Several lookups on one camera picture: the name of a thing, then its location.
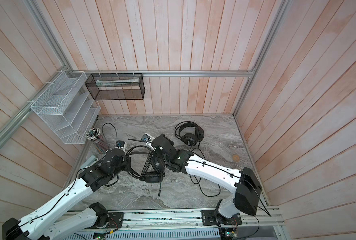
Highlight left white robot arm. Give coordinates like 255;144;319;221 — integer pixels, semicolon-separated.
2;149;131;240

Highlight black wire mesh wall basket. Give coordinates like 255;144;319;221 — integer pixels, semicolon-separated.
85;73;145;101

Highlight white wire mesh wall shelf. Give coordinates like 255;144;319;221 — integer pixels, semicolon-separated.
31;71;100;145

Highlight small black wired headphones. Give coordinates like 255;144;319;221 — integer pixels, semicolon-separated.
174;121;206;160

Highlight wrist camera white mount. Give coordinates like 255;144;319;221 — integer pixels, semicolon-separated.
141;134;154;147
115;140;126;150

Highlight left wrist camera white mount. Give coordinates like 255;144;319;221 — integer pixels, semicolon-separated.
115;140;126;150

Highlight clear cup of pencils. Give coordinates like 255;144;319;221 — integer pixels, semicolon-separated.
85;128;109;154

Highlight large black gaming headset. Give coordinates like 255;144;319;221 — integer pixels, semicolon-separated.
125;139;165;197

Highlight small brown round disc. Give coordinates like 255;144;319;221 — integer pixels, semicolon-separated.
232;154;240;162

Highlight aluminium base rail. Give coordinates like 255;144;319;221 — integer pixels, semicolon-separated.
57;206;287;240

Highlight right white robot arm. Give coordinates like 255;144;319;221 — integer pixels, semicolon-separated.
147;134;262;225

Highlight papers in black basket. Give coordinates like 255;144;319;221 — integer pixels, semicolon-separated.
95;78;139;87

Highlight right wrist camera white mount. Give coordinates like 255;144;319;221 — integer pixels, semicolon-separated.
141;134;154;147

